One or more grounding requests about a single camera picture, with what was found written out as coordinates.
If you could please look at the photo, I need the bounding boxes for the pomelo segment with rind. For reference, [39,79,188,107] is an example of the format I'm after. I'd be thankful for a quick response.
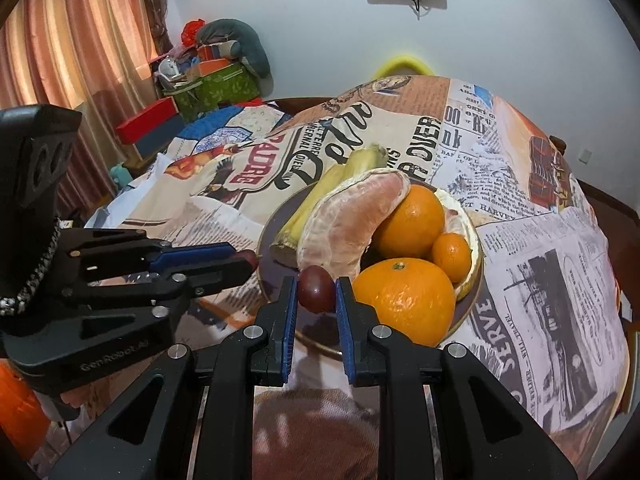
[431,188,483,301]

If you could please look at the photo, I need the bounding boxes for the large orange with sticker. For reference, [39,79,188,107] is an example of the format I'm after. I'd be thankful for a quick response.
[372,184,445,258]

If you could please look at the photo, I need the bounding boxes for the green storage box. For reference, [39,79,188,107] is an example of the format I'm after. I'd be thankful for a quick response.
[164,63,260,124]

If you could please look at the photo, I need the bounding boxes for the large orange front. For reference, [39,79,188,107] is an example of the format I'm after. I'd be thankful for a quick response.
[352,258,457,347]

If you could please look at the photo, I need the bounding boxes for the orange pink curtain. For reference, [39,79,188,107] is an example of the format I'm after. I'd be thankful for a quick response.
[1,0,157,214]

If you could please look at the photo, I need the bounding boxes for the red box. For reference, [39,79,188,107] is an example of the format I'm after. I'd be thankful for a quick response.
[115,96,178,145]

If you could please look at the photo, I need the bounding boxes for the blue patchwork quilt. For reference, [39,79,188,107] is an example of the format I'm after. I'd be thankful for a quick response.
[165,104,291,160]

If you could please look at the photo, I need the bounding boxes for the red plastic bag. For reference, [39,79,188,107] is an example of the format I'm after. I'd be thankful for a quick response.
[180,18,205,48]

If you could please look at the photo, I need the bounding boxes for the peeled pomelo segment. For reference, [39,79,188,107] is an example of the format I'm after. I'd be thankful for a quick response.
[296,168,410,280]

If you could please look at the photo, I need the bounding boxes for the small tangerine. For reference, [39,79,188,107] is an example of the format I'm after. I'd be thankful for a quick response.
[431,233,472,285]

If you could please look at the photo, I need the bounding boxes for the dark red grape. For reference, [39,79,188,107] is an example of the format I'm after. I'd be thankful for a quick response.
[234,249,259,270]
[297,266,335,314]

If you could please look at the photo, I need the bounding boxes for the newspaper print tablecloth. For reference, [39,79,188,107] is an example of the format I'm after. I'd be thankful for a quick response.
[91,76,629,478]

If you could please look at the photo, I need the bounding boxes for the white wall socket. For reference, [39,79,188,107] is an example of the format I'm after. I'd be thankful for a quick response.
[578,150,592,164]

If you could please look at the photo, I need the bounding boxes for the grey plush pillow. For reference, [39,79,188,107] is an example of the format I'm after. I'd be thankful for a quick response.
[195,18,271,79]

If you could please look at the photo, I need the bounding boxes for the dark purple plate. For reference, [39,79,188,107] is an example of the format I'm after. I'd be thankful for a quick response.
[258,186,483,360]

